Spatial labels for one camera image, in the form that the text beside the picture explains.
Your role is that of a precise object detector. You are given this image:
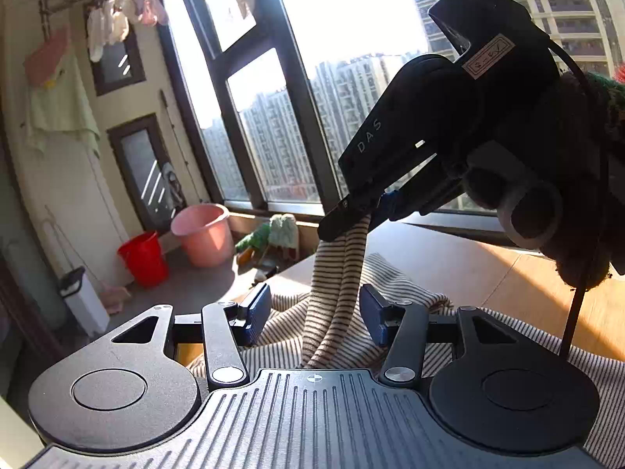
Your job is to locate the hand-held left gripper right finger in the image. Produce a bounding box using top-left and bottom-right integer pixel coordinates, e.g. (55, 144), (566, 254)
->
(360, 284), (524, 388)

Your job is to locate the red plastic bucket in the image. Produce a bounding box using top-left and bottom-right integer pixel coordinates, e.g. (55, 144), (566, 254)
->
(116, 231), (170, 288)

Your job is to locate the sock drying hanger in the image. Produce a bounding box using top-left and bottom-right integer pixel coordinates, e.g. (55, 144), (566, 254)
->
(85, 0), (170, 63)

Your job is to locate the green plush toy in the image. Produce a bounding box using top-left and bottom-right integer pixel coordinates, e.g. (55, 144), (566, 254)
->
(234, 213), (300, 267)

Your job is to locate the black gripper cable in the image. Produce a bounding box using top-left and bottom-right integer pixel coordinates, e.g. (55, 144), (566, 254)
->
(547, 34), (617, 363)

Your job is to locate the black window frame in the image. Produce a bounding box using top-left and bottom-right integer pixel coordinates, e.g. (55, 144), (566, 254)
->
(156, 0), (567, 250)

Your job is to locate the person's right hand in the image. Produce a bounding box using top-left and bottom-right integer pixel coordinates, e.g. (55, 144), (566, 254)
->
(461, 72), (625, 291)

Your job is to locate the pink plastic bucket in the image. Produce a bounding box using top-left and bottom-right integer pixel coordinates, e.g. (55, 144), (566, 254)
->
(170, 203), (236, 269)

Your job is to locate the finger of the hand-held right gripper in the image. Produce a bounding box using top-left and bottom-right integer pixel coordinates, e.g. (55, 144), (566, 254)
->
(375, 175), (462, 222)
(317, 190), (389, 243)

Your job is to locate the light green towel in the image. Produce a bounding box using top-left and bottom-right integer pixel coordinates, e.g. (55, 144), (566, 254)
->
(24, 53), (102, 158)

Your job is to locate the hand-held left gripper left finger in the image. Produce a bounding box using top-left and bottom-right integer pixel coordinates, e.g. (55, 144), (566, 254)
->
(111, 283), (272, 388)

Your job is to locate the white trash bin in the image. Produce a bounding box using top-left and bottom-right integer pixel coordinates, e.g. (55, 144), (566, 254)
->
(58, 266), (111, 338)

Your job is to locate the green sleeved right forearm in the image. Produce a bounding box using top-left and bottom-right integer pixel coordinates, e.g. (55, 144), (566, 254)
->
(585, 63), (625, 130)

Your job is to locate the pink slipper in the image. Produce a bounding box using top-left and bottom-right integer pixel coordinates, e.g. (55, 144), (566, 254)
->
(100, 285), (133, 316)

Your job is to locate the striped cloth garment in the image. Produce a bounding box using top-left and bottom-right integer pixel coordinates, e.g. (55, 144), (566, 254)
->
(188, 212), (625, 469)

